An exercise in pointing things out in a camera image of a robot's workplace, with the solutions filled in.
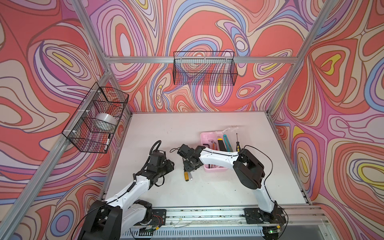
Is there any amber handled screwdriver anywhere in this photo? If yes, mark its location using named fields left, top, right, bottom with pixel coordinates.
left=184, top=172, right=191, bottom=182

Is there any pink plastic tool box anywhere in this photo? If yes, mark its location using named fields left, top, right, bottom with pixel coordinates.
left=200, top=127, right=239, bottom=173

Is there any black yellow box cutter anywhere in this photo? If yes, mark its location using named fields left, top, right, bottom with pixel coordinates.
left=217, top=138, right=227, bottom=152

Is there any black yellow screwdriver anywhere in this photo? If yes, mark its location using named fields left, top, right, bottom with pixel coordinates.
left=236, top=134, right=241, bottom=152

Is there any teal utility knife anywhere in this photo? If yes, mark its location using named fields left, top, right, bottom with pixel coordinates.
left=223, top=135, right=233, bottom=152

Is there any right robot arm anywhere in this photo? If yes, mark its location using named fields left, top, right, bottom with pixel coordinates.
left=177, top=144, right=286, bottom=224

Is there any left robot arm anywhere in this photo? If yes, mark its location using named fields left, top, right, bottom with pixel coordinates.
left=77, top=150, right=175, bottom=240

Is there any marker pen in basket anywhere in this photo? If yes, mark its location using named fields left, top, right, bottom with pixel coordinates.
left=104, top=134, right=111, bottom=152

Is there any silver tape roll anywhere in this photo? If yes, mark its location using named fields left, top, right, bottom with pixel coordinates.
left=96, top=113, right=117, bottom=125

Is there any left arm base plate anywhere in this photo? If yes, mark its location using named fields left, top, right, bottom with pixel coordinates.
left=124, top=208, right=167, bottom=227

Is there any left wall wire basket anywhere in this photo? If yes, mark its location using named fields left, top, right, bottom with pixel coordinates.
left=62, top=83, right=129, bottom=154

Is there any wall wire basket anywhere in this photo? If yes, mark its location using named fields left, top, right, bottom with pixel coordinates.
left=62, top=83, right=129, bottom=154
left=173, top=50, right=238, bottom=86

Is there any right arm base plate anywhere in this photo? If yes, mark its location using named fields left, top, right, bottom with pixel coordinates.
left=242, top=208, right=287, bottom=225

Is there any back wall wire basket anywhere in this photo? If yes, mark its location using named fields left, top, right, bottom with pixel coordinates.
left=173, top=50, right=238, bottom=86

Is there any aluminium front rail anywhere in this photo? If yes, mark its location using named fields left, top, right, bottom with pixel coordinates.
left=82, top=205, right=328, bottom=229

